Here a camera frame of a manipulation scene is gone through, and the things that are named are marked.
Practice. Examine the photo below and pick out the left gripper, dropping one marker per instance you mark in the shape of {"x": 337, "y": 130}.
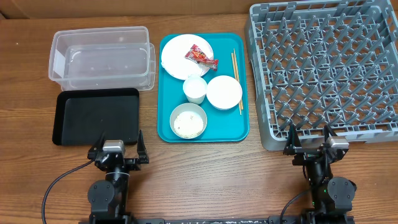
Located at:
{"x": 134, "y": 164}

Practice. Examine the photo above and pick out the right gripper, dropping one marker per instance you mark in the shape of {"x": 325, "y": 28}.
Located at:
{"x": 305, "y": 154}

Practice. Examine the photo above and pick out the grey bowl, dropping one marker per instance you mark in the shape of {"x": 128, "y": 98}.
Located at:
{"x": 188, "y": 107}

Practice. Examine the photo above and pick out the white pink bowl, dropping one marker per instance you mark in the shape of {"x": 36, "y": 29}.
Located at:
{"x": 224, "y": 92}

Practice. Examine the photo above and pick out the white plastic cup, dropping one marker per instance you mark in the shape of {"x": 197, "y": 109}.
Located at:
{"x": 195, "y": 89}

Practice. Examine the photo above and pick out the red snack wrapper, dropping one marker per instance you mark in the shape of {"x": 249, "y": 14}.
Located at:
{"x": 195, "y": 54}

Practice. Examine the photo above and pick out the pile of rice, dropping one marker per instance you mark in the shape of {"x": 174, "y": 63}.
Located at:
{"x": 188, "y": 125}

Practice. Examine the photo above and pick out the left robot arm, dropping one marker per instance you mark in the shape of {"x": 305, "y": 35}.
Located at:
{"x": 108, "y": 197}

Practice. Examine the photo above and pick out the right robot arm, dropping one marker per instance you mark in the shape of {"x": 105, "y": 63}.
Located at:
{"x": 331, "y": 196}

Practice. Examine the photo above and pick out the grey dishwasher rack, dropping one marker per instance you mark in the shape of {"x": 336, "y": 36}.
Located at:
{"x": 318, "y": 63}

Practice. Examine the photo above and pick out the black plastic tray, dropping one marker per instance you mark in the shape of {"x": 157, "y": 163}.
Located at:
{"x": 83, "y": 116}

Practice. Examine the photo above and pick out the teal plastic tray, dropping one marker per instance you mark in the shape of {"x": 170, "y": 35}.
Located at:
{"x": 223, "y": 125}

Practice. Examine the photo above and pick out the clear plastic bin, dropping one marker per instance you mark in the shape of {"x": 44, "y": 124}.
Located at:
{"x": 102, "y": 58}

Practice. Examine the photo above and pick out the large white plate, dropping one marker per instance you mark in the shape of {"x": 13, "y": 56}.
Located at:
{"x": 173, "y": 51}

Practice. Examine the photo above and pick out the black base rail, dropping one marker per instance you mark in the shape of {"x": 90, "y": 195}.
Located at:
{"x": 269, "y": 220}

